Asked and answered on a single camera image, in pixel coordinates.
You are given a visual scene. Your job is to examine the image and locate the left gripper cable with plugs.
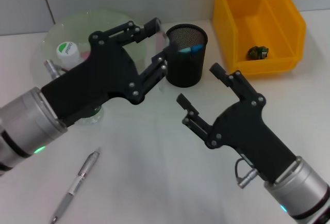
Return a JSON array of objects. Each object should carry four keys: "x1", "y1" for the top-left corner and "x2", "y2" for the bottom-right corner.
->
[{"x1": 43, "y1": 59, "x2": 67, "y2": 79}]

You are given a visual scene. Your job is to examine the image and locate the clear water bottle green label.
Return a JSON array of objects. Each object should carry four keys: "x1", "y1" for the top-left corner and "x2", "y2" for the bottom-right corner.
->
[{"x1": 56, "y1": 41, "x2": 104, "y2": 127}]

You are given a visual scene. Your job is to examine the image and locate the black mesh pen holder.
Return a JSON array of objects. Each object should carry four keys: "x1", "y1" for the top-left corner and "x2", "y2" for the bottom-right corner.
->
[{"x1": 164, "y1": 24, "x2": 209, "y2": 89}]

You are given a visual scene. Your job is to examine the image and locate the silver pen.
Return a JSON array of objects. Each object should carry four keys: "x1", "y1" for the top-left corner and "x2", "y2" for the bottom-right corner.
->
[{"x1": 50, "y1": 147, "x2": 101, "y2": 224}]

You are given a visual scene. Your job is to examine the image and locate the green plastic wrapper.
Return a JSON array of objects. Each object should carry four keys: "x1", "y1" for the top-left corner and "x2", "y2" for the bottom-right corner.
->
[{"x1": 247, "y1": 45, "x2": 269, "y2": 61}]

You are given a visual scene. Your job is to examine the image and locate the green glass fruit bowl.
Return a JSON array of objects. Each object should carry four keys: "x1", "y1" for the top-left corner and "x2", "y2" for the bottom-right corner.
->
[{"x1": 32, "y1": 8, "x2": 148, "y2": 85}]

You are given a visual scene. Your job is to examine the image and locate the yellow plastic bin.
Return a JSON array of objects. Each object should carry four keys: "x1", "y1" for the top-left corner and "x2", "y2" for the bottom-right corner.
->
[{"x1": 212, "y1": 0, "x2": 307, "y2": 76}]

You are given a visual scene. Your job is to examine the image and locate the blue scissors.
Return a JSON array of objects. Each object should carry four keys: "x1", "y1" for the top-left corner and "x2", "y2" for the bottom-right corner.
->
[{"x1": 178, "y1": 43, "x2": 204, "y2": 54}]

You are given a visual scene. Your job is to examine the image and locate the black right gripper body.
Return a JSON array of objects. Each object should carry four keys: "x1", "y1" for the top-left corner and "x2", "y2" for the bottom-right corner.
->
[{"x1": 205, "y1": 95, "x2": 297, "y2": 185}]

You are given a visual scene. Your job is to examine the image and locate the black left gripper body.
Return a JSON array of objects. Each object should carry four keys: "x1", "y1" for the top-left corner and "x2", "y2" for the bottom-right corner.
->
[{"x1": 41, "y1": 31, "x2": 142, "y2": 128}]

